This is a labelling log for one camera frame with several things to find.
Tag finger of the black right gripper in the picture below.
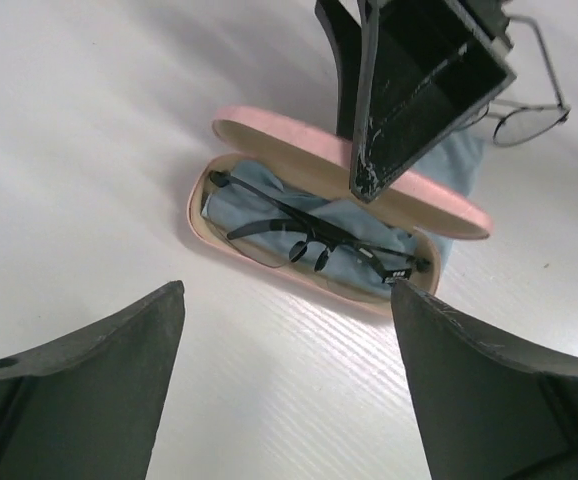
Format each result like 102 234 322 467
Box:
314 0 368 138
349 0 516 203

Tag thin wire frame glasses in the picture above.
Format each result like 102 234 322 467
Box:
481 13 573 148

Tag blue cleaning cloth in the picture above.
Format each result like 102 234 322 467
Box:
201 161 431 303
408 130 488 274

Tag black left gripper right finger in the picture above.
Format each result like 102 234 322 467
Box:
391 280 578 479

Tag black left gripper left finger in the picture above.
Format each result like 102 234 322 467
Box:
0 281 185 479

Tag pink glasses case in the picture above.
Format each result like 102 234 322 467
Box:
187 106 493 315

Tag black frame glasses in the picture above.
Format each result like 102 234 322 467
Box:
208 170 432 284

